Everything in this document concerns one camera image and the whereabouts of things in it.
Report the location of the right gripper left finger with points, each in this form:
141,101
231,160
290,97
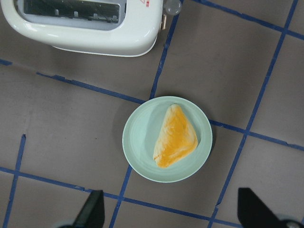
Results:
92,214

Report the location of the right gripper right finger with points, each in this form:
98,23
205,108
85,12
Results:
253,213

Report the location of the white two-slot toaster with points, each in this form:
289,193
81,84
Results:
123,28

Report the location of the brass toaster dial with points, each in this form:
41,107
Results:
163,22

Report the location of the grey toaster lever knob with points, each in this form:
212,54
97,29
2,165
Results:
172,7

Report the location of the orange triangular bread bun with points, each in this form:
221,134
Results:
177,138

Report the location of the light green plate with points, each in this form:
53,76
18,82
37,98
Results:
141,132

